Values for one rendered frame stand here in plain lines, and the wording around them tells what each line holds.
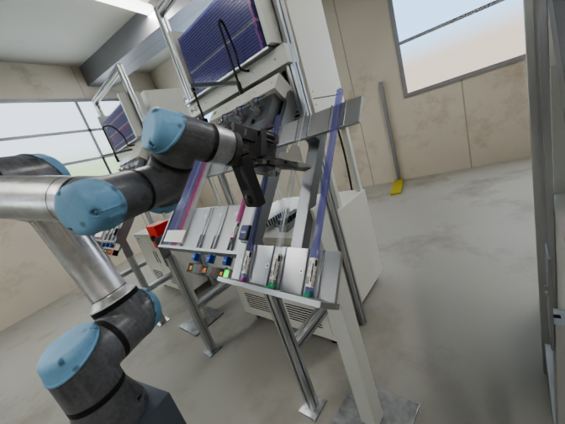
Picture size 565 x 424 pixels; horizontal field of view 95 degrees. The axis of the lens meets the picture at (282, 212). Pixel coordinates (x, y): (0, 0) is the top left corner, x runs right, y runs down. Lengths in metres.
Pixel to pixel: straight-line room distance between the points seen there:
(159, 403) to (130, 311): 0.22
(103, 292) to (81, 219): 0.39
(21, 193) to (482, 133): 3.99
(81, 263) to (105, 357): 0.22
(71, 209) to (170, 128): 0.18
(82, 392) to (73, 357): 0.08
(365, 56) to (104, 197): 3.81
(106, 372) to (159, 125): 0.54
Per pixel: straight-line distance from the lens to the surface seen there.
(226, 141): 0.52
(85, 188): 0.42
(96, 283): 0.79
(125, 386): 0.80
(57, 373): 0.74
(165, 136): 0.47
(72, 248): 0.79
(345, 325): 0.88
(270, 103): 1.14
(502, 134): 4.07
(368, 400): 1.10
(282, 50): 1.19
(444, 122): 3.96
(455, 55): 3.95
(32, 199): 0.53
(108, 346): 0.75
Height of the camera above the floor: 1.04
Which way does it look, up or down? 15 degrees down
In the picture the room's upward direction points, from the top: 18 degrees counter-clockwise
